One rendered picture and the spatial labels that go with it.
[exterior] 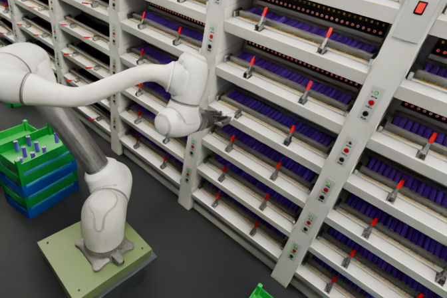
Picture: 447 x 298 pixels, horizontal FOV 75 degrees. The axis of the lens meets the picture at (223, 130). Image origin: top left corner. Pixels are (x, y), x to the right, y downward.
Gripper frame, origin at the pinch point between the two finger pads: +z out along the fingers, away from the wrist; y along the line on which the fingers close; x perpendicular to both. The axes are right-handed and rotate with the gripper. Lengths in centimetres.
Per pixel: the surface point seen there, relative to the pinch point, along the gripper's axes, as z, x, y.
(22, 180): -45, -65, -69
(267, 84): 5.0, 19.4, 9.8
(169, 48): 2.7, 15.9, -45.7
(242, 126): 7.7, -3.3, 5.1
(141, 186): 18, -77, -51
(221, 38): -0.4, 29.9, -16.0
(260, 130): 8.5, -0.9, 13.5
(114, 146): 25, -70, -92
